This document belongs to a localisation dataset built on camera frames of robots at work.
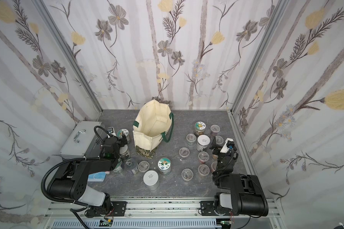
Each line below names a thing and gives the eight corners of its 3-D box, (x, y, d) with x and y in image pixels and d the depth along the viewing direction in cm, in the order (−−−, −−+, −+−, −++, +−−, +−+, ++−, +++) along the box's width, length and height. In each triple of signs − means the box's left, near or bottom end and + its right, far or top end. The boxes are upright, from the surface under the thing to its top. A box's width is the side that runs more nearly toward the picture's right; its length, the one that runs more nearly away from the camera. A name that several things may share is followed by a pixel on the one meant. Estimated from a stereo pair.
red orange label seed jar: (158, 175, 88) (157, 170, 81) (159, 163, 93) (158, 157, 86) (171, 175, 88) (170, 170, 81) (171, 163, 93) (171, 157, 86)
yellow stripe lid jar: (197, 177, 87) (199, 174, 82) (196, 168, 91) (197, 164, 86) (208, 177, 87) (210, 174, 82) (207, 168, 91) (208, 164, 86)
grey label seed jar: (145, 190, 82) (141, 185, 75) (146, 176, 88) (144, 170, 80) (159, 190, 82) (157, 185, 75) (160, 176, 88) (158, 170, 80)
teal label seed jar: (186, 145, 101) (187, 140, 96) (186, 138, 106) (186, 133, 100) (195, 145, 101) (196, 140, 96) (194, 138, 106) (195, 133, 100)
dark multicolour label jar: (181, 182, 85) (182, 179, 80) (181, 172, 89) (182, 168, 84) (192, 182, 85) (193, 179, 80) (191, 172, 89) (192, 168, 84)
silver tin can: (126, 174, 88) (123, 169, 82) (129, 164, 93) (125, 158, 86) (138, 174, 88) (136, 169, 82) (140, 164, 93) (138, 158, 86)
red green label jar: (198, 164, 92) (199, 160, 87) (197, 155, 96) (198, 151, 91) (208, 164, 92) (210, 160, 87) (207, 155, 96) (208, 151, 91)
